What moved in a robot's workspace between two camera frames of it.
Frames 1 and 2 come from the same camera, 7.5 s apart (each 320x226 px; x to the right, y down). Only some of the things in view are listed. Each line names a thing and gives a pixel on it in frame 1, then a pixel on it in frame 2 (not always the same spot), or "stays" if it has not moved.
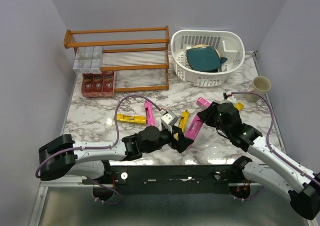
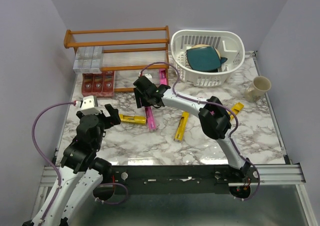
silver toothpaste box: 78,60 stays
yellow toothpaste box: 130,119 stays
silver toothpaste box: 86,63 stays
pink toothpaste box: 194,127 → 163,73
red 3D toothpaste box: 108,80 stays
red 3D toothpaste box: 97,87 stays
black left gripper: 180,144 → 114,119
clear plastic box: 97,60 stays
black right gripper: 206,115 → 138,95
